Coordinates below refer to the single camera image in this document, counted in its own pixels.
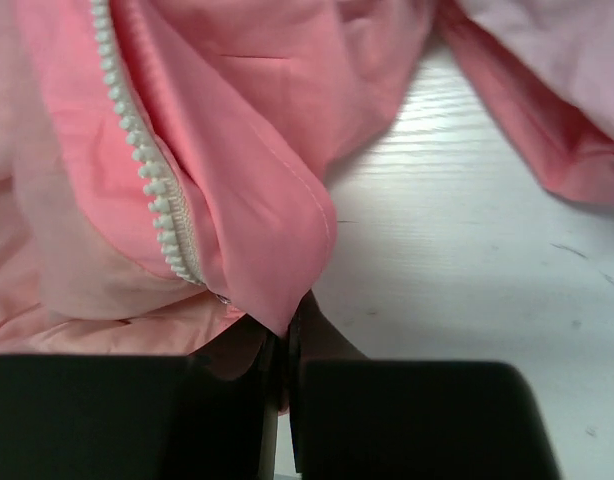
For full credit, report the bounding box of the pink hooded zip jacket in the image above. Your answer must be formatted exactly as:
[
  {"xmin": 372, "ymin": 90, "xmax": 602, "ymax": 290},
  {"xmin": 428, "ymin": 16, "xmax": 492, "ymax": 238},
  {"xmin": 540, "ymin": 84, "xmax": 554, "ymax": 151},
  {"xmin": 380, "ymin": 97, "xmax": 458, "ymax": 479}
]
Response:
[{"xmin": 0, "ymin": 1, "xmax": 614, "ymax": 355}]

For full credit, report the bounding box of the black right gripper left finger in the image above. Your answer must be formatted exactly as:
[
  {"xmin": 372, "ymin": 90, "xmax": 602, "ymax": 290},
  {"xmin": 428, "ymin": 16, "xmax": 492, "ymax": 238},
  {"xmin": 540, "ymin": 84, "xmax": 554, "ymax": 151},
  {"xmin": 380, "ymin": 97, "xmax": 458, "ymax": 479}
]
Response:
[{"xmin": 0, "ymin": 335, "xmax": 276, "ymax": 479}]

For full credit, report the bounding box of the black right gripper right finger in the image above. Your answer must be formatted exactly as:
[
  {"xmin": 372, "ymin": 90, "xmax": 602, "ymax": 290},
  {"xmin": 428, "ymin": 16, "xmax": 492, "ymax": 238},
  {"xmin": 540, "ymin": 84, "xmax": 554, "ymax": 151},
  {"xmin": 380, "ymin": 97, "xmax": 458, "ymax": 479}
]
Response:
[{"xmin": 286, "ymin": 294, "xmax": 560, "ymax": 479}]

